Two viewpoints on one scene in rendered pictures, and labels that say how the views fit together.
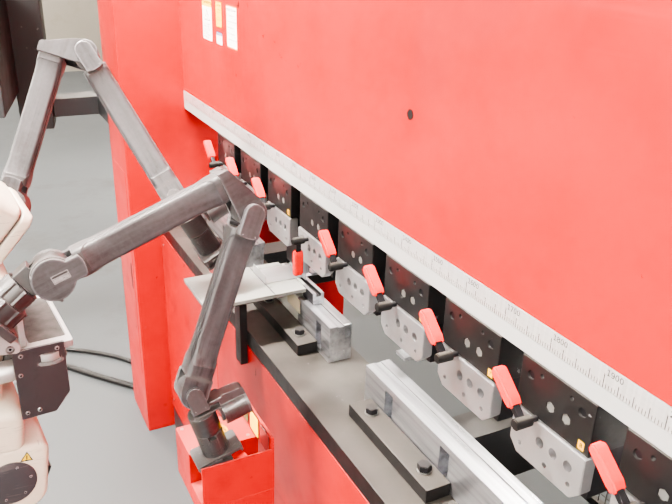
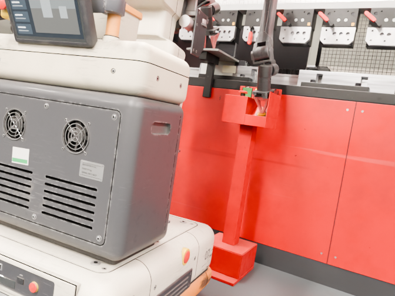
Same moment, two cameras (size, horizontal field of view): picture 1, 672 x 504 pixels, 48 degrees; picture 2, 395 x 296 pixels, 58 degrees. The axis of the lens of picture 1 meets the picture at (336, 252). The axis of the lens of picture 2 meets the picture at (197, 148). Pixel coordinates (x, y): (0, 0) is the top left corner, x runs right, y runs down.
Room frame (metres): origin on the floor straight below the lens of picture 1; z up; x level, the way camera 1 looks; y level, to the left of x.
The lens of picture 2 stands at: (0.16, 1.31, 0.66)
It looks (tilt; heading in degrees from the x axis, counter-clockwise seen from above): 5 degrees down; 326
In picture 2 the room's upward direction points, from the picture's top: 8 degrees clockwise
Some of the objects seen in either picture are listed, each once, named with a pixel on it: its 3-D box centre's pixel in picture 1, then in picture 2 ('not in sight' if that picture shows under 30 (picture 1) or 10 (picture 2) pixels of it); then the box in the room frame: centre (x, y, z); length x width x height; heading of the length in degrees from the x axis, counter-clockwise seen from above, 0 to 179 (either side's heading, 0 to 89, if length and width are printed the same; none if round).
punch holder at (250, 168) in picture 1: (264, 183); (194, 27); (1.98, 0.21, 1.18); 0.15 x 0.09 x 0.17; 28
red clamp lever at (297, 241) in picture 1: (300, 256); (251, 35); (1.61, 0.08, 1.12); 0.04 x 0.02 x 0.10; 118
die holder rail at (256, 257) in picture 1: (228, 229); not in sight; (2.26, 0.35, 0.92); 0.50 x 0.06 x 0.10; 28
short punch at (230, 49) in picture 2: (297, 256); (226, 51); (1.78, 0.10, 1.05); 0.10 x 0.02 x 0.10; 28
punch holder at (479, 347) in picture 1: (486, 355); (386, 29); (1.09, -0.26, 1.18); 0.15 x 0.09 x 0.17; 28
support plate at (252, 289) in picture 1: (244, 285); (213, 54); (1.71, 0.23, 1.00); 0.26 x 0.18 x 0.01; 118
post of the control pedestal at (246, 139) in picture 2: not in sight; (239, 184); (1.35, 0.24, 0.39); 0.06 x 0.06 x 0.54; 28
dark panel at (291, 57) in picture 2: not in sight; (227, 56); (2.22, -0.24, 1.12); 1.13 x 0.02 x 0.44; 28
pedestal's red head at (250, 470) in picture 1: (223, 454); (251, 105); (1.35, 0.24, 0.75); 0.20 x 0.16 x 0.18; 28
